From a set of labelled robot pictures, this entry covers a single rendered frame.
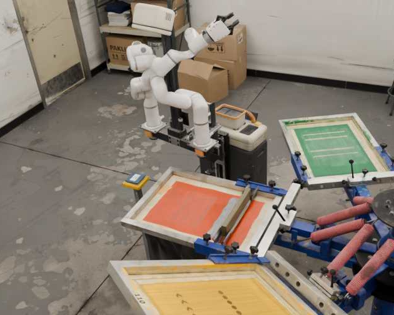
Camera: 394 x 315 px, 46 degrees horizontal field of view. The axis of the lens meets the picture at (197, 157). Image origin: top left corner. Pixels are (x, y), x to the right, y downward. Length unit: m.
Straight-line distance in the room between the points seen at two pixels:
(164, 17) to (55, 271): 2.26
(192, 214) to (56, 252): 1.72
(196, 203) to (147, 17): 1.11
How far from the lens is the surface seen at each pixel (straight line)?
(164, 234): 2.61
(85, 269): 3.95
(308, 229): 2.53
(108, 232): 4.20
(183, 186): 2.97
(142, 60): 2.92
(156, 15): 2.68
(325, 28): 6.11
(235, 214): 2.59
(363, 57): 6.14
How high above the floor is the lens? 2.75
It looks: 34 degrees down
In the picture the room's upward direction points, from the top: 5 degrees counter-clockwise
